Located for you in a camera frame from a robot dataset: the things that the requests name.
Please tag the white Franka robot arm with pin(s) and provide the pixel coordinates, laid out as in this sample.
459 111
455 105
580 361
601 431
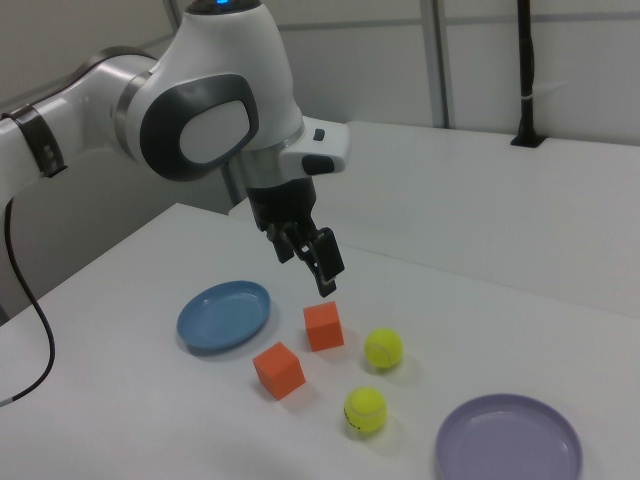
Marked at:
225 75

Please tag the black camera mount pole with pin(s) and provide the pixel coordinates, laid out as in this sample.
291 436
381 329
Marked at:
525 60

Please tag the purple plate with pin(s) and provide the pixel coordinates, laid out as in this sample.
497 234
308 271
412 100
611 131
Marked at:
505 445

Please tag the white zip tie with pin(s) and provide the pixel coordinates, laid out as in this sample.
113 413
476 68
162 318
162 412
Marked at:
526 96

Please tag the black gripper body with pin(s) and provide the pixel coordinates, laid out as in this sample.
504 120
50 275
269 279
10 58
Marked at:
280 205

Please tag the blue plate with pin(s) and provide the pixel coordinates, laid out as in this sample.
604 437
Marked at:
220 320

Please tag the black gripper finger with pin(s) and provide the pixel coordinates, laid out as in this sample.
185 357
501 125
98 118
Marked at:
281 245
327 257

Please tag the grey partition post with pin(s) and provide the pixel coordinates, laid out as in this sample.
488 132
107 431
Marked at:
439 60
231 190

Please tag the yellow tennis ball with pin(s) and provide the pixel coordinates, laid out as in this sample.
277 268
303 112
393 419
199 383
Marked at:
383 347
365 411

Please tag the orange foam cube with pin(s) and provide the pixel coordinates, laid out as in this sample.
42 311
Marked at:
279 372
324 327

